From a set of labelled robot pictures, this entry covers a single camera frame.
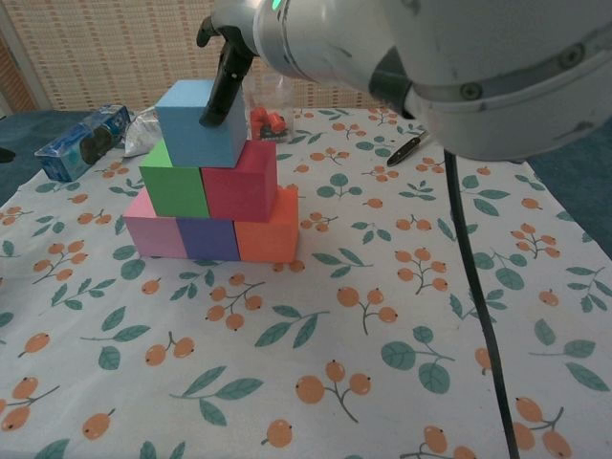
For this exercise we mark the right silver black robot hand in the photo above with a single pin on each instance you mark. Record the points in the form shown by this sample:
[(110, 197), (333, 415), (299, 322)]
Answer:
[(229, 67)]

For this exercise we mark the light blue foam cube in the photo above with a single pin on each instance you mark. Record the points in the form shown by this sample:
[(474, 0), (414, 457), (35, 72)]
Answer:
[(201, 143)]

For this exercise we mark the red foam cube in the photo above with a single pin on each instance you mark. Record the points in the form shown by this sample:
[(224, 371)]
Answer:
[(239, 191)]

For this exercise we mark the green foam cube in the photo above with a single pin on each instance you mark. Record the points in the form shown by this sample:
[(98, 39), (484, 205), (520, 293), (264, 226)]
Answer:
[(177, 191)]

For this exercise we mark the orange foam cube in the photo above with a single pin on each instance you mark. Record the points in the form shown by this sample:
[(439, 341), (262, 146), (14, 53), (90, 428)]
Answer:
[(265, 239)]

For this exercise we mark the pink foam cube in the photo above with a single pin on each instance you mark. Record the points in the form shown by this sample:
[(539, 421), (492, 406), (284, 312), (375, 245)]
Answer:
[(153, 236)]

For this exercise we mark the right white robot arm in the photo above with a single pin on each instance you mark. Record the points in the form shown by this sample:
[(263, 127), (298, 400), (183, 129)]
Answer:
[(454, 57)]

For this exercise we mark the clear box with red pieces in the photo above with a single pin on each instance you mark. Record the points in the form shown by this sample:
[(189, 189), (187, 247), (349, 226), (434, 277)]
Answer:
[(272, 122)]

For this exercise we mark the bamboo folding screen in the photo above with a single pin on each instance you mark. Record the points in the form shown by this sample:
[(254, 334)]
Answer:
[(119, 48)]

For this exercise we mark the silver crumpled snack bag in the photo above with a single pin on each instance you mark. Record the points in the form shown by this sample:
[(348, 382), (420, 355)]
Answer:
[(141, 136)]

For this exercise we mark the blue cookie package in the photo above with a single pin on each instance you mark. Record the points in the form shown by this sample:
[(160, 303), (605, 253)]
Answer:
[(79, 143)]

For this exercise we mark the purple foam cube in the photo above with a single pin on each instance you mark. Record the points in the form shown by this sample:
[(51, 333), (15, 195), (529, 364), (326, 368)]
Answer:
[(210, 239)]

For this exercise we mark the floral patterned tablecloth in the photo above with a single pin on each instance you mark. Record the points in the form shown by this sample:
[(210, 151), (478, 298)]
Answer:
[(306, 382)]

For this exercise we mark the dark blue table cover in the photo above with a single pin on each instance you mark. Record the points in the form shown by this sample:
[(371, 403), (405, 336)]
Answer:
[(574, 181)]

